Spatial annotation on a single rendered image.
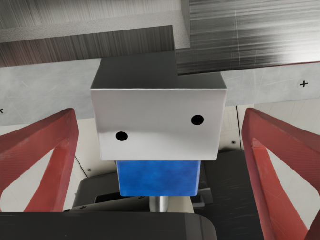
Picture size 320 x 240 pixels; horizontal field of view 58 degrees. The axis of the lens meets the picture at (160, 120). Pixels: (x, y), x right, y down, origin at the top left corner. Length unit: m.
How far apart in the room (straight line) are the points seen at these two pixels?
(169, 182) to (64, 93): 0.08
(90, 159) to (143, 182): 0.79
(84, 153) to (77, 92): 0.76
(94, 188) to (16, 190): 0.75
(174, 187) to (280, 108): 1.09
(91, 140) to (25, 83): 0.72
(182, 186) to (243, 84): 0.07
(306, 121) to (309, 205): 0.56
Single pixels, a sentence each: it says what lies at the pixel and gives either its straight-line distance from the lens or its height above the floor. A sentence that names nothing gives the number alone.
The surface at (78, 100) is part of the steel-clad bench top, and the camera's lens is 0.18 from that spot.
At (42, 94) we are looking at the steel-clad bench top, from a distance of 0.18.
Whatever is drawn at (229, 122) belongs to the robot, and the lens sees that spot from 0.85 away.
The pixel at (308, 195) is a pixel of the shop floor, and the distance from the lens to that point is 1.66.
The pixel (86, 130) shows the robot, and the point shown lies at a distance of 0.87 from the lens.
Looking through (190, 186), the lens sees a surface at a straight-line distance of 0.16.
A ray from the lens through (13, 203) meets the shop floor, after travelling 1.69.
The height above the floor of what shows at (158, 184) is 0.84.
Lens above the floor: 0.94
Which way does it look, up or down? 54 degrees down
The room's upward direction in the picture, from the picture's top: 179 degrees clockwise
